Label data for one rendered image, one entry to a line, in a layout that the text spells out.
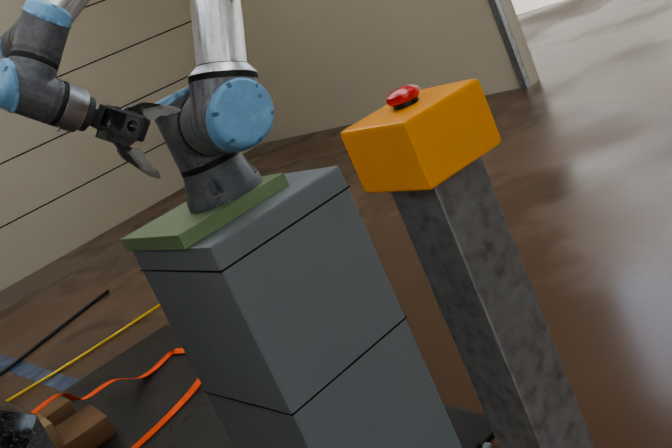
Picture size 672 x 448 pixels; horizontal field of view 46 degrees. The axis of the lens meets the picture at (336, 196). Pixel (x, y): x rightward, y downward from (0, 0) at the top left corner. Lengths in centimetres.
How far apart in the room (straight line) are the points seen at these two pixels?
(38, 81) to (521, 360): 102
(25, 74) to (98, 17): 667
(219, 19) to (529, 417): 108
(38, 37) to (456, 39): 500
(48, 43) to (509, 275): 100
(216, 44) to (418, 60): 502
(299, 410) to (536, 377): 93
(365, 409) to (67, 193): 613
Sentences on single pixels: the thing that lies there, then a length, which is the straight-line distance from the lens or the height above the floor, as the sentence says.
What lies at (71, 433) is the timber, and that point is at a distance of 334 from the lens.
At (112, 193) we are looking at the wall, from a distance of 798.
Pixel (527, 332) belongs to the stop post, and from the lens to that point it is 96.
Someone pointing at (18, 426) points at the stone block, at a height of 60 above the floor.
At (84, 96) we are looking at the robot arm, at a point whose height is 123.
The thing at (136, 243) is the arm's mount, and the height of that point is 87.
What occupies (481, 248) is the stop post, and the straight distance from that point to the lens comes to 90.
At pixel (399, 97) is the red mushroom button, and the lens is 87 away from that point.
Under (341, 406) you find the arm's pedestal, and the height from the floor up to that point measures 36.
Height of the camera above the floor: 123
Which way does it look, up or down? 14 degrees down
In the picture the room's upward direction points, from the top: 24 degrees counter-clockwise
